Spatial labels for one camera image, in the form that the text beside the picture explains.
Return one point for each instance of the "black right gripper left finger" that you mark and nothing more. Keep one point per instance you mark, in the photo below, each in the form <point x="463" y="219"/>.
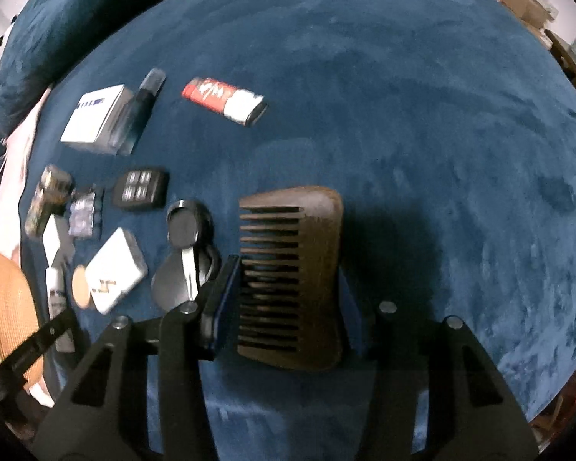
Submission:
<point x="101" y="412"/>

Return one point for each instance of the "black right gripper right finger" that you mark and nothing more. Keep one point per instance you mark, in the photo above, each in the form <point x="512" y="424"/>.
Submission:
<point x="435" y="392"/>

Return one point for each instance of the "white small tube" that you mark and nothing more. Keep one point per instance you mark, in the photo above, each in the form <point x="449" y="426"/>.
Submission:
<point x="57" y="303"/>

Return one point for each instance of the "white square box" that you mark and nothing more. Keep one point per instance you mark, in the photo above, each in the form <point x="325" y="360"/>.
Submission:
<point x="115" y="270"/>

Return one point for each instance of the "black folding knife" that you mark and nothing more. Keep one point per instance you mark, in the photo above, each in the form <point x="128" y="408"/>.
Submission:
<point x="193" y="259"/>

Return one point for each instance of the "white charger plug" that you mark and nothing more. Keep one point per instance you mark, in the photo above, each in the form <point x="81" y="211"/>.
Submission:
<point x="57" y="243"/>

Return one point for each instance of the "amber supplement bottle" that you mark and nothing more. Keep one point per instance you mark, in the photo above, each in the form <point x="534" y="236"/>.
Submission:
<point x="51" y="194"/>

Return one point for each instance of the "brown wooden comb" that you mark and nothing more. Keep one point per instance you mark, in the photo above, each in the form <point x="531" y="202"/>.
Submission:
<point x="289" y="313"/>

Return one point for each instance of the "red white tube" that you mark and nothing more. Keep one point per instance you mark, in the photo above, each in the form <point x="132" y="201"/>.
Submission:
<point x="235" y="104"/>

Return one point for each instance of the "orange plastic basket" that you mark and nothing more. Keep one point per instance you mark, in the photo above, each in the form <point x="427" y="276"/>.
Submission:
<point x="18" y="317"/>

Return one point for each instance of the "round wooden disc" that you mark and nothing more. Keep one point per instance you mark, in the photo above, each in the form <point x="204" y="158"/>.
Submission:
<point x="80" y="288"/>

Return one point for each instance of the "blue battery pack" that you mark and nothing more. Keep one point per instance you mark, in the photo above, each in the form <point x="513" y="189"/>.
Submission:
<point x="85" y="213"/>

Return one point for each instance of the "black car key fob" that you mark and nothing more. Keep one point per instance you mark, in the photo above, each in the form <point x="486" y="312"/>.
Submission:
<point x="141" y="189"/>

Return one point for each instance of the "white blue medicine box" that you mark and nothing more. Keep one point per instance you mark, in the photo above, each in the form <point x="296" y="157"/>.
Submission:
<point x="92" y="122"/>

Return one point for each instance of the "dark clear spray bottle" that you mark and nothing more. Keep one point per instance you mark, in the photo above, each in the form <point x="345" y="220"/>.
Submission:
<point x="134" y="116"/>

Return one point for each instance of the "blue plush blanket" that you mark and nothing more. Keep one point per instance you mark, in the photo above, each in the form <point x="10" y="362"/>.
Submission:
<point x="446" y="127"/>

